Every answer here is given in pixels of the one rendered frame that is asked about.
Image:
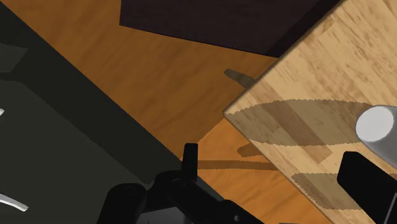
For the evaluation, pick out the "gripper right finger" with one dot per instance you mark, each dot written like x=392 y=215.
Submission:
x=369 y=186

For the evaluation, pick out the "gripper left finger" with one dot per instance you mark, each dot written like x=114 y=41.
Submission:
x=189 y=161

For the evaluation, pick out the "grey cylinder with white end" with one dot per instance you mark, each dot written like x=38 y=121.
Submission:
x=373 y=125

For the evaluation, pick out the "light wooden table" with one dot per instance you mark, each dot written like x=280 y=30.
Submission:
x=335 y=62

